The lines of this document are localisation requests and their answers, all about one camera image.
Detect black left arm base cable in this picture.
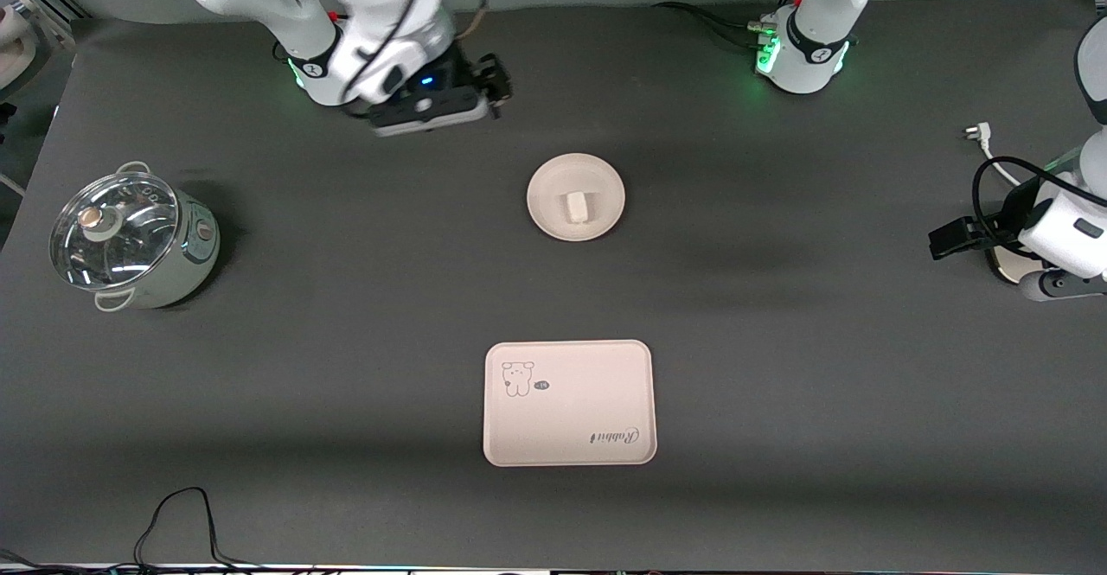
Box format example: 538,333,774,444
651,0,775,50

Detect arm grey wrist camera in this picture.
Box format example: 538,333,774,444
1019,269,1107,303
372,91,491,137

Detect round beige plate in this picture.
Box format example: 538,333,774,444
526,153,626,242

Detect pale green electric pot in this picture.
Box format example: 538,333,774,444
49,161,221,312

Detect black left arm wrist cable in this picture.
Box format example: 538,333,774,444
972,156,1107,252

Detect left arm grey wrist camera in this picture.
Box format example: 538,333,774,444
1019,269,1107,303

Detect beige background object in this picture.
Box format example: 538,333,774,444
0,0,41,92

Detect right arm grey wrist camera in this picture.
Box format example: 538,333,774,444
372,91,491,137

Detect white power cord with plug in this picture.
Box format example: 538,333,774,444
963,123,1026,188

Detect beige rectangular rabbit tray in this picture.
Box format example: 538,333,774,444
483,340,658,468

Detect white toaster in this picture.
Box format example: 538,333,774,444
989,148,1084,287

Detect glass pot lid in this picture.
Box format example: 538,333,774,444
49,171,181,291

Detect thin black floor cable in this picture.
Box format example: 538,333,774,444
0,487,317,575

